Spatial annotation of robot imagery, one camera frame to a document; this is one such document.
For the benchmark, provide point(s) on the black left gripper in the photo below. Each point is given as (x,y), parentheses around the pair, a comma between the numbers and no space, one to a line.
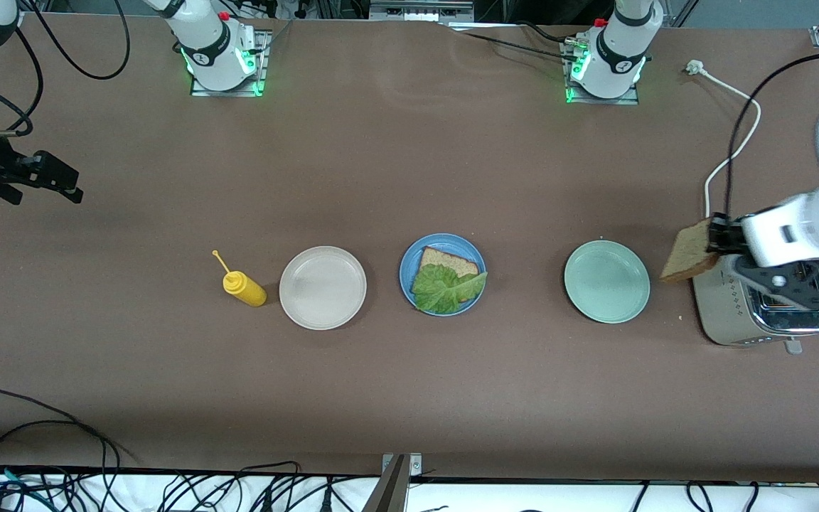
(726,238)

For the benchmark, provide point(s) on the brown bread slice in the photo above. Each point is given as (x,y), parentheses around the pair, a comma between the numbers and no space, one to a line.
(690,252)
(452,260)

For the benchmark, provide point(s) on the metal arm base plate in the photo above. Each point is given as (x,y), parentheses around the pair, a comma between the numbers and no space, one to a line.
(228,93)
(598,102)

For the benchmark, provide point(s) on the green round plate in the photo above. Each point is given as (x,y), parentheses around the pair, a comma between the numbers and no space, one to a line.
(607,281)

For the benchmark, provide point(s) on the blue round plate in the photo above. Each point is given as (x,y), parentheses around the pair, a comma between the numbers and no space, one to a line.
(409,270)

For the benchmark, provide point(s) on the grey metal post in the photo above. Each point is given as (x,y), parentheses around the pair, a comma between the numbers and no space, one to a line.
(389,491)

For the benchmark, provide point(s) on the yellow squeeze bottle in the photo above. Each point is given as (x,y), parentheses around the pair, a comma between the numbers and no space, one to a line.
(246,288)

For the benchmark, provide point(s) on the grey metal bracket plate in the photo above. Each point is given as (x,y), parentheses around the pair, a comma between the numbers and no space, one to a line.
(415,466)

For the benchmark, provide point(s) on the beige round plate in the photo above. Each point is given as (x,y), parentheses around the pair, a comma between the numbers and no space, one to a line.
(323,288)

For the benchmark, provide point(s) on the beige chrome toaster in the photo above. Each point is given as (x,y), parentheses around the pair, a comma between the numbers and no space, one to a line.
(719,313)

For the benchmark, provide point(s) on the grey metal rail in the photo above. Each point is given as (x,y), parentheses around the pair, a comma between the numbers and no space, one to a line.
(416,8)

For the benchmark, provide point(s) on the green lettuce leaf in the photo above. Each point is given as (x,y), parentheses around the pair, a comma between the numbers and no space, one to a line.
(445,291)

